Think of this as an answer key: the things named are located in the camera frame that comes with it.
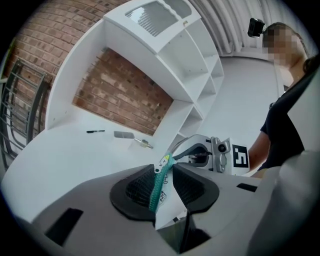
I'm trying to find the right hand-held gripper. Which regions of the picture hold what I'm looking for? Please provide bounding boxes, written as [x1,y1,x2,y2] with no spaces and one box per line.
[172,134,251,176]

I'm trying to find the black and brass clip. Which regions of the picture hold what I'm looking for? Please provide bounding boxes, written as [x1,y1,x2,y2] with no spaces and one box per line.
[134,137,154,150]

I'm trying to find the person's dark shirt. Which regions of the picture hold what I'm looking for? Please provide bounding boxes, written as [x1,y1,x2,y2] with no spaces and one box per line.
[259,72,320,171]

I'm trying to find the black head-worn camera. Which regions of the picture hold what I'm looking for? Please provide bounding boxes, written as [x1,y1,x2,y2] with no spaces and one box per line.
[247,17,266,39]

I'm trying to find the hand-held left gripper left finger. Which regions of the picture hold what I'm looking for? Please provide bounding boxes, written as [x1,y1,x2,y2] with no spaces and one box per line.
[32,163,181,256]

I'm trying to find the person's head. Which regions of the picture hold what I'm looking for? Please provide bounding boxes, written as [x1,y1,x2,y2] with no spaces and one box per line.
[261,21,309,76]

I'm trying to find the person's right forearm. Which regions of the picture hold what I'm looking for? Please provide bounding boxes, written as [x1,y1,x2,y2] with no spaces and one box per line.
[248,130,273,174]

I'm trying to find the white ribbed glass cabinet door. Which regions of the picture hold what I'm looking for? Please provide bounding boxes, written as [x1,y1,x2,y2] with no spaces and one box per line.
[103,0,201,55]

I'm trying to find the white pen holder box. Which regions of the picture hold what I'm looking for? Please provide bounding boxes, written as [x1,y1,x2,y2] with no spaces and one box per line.
[113,130,136,151]

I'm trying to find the white desk with hutch shelves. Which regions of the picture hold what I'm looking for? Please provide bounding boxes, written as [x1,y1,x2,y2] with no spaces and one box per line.
[0,0,225,224]

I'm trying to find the light blue plastic bag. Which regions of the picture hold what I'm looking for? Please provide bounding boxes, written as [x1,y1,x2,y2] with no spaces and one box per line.
[148,149,186,214]

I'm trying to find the black metal folding rack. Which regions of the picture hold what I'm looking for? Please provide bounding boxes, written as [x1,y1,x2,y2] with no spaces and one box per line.
[0,58,51,174]

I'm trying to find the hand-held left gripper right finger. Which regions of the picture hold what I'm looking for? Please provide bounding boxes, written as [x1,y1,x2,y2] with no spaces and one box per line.
[172,162,263,254]

